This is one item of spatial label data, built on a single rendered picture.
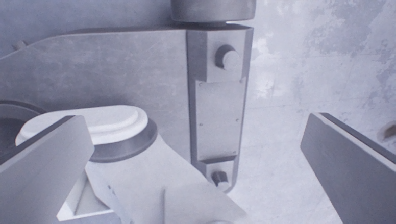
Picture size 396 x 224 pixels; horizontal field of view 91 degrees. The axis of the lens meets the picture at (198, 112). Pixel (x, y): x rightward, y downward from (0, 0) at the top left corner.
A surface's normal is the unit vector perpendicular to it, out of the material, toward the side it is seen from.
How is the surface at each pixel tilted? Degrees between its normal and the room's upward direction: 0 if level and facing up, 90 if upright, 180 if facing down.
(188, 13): 43
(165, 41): 0
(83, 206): 90
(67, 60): 0
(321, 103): 0
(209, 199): 115
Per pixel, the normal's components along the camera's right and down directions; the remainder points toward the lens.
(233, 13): 0.40, 0.46
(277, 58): 0.19, 0.47
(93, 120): -0.01, -0.88
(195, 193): -0.10, -0.99
